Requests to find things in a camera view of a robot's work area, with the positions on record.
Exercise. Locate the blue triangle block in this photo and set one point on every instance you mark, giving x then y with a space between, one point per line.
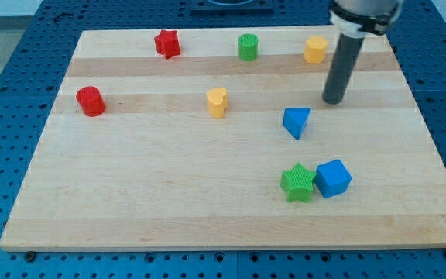
295 121

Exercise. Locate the green star block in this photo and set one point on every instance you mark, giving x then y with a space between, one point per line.
298 183

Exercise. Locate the red star block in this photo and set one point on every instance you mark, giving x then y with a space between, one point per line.
167 43

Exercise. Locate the light wooden board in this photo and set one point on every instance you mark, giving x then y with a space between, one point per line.
155 171

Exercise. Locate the yellow heart block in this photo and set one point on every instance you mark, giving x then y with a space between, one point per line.
217 102

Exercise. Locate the green cylinder block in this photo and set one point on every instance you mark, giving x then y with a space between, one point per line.
248 45

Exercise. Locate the blue cube block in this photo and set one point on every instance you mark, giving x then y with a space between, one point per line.
332 178

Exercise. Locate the yellow hexagon block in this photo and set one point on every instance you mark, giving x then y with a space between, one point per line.
315 49

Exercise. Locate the red cylinder block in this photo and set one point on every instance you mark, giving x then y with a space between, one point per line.
90 101

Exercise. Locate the dark blue base plate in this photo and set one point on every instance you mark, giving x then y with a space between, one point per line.
232 6

